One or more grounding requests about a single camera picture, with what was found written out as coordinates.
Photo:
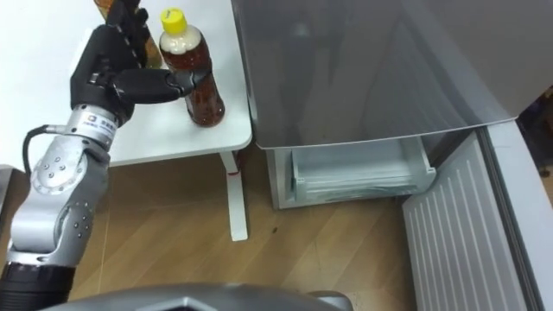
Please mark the grey fridge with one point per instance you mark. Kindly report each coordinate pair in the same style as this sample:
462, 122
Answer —
367, 86

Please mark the white table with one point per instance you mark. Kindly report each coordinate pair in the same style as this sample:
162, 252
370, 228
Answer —
181, 129

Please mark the robot body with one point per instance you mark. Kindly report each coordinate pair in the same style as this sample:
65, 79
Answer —
203, 299

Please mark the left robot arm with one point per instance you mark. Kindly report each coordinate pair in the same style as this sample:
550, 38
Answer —
60, 190

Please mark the brown tea bottle yellow cap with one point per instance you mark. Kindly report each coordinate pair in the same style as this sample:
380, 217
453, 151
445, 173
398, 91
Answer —
199, 82

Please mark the open grey fridge door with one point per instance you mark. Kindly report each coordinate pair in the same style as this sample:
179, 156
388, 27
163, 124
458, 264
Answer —
479, 224

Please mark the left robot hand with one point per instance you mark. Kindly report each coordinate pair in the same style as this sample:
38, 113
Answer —
100, 82

